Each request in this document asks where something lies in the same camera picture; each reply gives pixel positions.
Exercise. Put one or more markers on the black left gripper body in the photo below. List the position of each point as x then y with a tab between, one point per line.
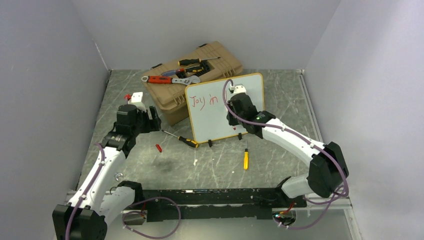
143	124

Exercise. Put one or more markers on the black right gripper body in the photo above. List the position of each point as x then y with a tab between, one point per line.
233	122

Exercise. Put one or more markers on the red marker cap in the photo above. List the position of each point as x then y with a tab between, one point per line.
159	148

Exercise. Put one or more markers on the yellow-framed whiteboard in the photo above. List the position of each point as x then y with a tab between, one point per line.
207	112

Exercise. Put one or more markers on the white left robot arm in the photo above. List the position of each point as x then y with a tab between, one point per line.
87	215

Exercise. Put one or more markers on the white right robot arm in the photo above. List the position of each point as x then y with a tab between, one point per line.
327	170

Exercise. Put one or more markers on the black orange screwdriver on table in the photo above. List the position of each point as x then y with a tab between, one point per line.
189	142

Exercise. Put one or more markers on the blue red screwdriver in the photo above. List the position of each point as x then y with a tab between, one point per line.
172	72

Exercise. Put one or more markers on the silver open-end wrench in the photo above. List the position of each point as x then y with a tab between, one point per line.
119	177

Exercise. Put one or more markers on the black yellow tool in toolbox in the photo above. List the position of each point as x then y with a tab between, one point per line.
198	70

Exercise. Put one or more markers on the black yellow screwdriver on toolbox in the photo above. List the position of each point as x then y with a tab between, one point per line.
187	62

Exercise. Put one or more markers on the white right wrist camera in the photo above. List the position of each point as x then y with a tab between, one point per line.
237	89

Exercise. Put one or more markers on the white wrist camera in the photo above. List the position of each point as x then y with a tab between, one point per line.
136	99
237	89

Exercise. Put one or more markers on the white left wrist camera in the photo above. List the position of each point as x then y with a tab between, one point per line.
136	99

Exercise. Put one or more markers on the red handle adjustable wrench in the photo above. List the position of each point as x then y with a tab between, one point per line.
165	80

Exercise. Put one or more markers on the yellow handle screwdriver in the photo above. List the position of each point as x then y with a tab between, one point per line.
246	157

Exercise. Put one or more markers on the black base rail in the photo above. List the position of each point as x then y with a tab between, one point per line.
218	203

